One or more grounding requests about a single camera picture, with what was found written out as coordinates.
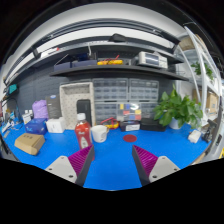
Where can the grey small-parts drawer cabinet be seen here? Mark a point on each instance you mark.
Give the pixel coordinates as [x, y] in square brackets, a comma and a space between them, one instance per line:
[149, 109]
[105, 111]
[143, 90]
[110, 90]

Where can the black box with white label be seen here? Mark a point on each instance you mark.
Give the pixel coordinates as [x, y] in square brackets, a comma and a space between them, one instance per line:
[129, 126]

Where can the red drink bottle white cap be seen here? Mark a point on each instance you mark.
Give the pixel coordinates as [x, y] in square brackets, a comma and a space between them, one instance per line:
[82, 133]

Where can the black wall shelf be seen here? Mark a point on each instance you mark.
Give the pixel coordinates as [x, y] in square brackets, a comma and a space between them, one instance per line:
[100, 46]
[116, 70]

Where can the white carton box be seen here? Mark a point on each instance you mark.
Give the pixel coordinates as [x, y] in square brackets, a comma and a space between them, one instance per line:
[55, 126]

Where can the dark blue box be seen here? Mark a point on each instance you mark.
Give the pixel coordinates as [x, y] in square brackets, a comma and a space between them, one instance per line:
[85, 62]

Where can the white cup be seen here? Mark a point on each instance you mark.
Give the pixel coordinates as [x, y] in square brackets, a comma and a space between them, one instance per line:
[99, 134]

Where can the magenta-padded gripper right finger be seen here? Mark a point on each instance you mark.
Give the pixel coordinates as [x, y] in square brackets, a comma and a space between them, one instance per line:
[161, 166]

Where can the teal wall bin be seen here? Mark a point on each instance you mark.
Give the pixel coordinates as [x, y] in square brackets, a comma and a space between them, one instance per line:
[13, 88]

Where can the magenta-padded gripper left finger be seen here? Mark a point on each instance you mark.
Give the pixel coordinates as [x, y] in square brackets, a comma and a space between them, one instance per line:
[63, 166]

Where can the beige perforated tray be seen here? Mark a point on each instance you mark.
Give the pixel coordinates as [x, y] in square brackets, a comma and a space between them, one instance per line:
[69, 106]

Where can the flat round red coaster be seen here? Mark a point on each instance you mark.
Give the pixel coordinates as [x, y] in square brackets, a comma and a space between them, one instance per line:
[129, 138]

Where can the yellow and red tool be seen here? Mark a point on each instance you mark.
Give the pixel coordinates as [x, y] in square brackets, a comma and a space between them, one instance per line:
[110, 62]

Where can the black flat case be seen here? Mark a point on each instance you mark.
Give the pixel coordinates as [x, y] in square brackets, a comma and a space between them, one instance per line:
[151, 125]

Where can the white power adapter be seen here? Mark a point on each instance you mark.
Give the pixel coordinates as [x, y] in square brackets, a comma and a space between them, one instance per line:
[194, 136]

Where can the purple plastic bag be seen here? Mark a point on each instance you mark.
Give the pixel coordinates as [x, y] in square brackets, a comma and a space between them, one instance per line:
[40, 109]

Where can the brown cardboard box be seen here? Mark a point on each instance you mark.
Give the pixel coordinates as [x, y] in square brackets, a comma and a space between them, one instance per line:
[29, 143]

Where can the white shelf unit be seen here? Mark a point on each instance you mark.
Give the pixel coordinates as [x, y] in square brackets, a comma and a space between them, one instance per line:
[201, 66]

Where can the grey oscilloscope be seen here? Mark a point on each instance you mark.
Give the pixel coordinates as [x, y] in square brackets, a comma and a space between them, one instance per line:
[151, 60]

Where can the green potted plant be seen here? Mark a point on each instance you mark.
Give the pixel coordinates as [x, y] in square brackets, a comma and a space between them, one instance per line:
[176, 108]

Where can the blue carton box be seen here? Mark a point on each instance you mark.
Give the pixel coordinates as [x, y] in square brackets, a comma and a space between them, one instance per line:
[35, 126]

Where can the yellow multimeter with red leads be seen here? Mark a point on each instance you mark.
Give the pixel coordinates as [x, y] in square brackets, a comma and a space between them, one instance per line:
[112, 124]

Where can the dark grey upright package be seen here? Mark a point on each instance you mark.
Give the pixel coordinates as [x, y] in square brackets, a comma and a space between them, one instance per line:
[53, 106]

